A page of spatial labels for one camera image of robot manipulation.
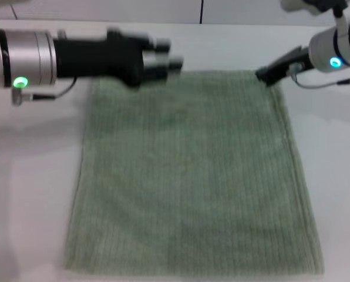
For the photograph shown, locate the left arm grey connector cable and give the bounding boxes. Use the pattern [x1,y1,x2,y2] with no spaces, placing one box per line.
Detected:
[11,78,76,107]

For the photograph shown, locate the right wrist camera housing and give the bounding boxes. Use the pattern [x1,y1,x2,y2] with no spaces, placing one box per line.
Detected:
[280,0,349,16]

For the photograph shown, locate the arm grey connector cable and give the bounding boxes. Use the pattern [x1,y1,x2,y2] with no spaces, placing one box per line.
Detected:
[289,63,350,89]
[11,78,76,107]

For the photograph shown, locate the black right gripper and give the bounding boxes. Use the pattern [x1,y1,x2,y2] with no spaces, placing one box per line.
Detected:
[254,46,314,87]

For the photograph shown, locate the green ribbed towel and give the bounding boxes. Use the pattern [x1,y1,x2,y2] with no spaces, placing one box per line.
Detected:
[63,70,325,276]

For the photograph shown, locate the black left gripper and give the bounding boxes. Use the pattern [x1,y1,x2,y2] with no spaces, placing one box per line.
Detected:
[53,28,184,88]

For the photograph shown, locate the right arm grey connector cable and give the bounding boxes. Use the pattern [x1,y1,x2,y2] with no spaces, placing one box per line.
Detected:
[289,63,350,89]

